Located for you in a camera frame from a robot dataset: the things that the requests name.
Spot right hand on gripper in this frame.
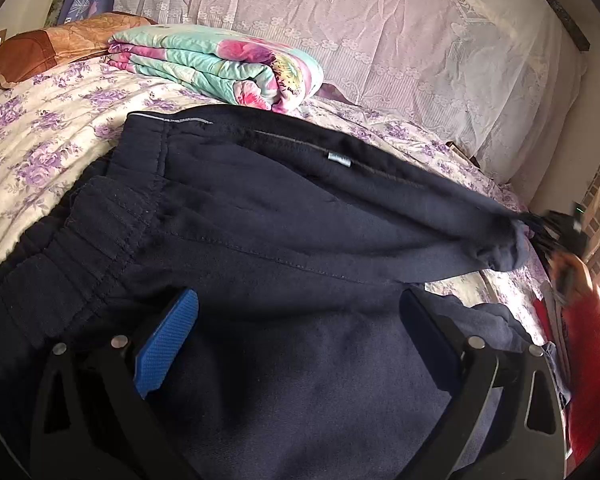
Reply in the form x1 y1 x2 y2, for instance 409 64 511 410
550 250 597 308

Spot purple floral bedspread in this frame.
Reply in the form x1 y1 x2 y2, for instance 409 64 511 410
0 61 542 332

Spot white lace headboard cover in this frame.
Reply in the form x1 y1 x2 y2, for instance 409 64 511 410
114 0 585 196

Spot navy blue sweatpants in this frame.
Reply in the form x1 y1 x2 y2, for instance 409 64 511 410
0 104 571 480

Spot folded teal pink floral quilt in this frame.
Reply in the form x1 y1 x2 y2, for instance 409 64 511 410
108 24 324 114

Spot brown leather pillow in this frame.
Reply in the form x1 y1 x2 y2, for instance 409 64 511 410
0 12 155 89

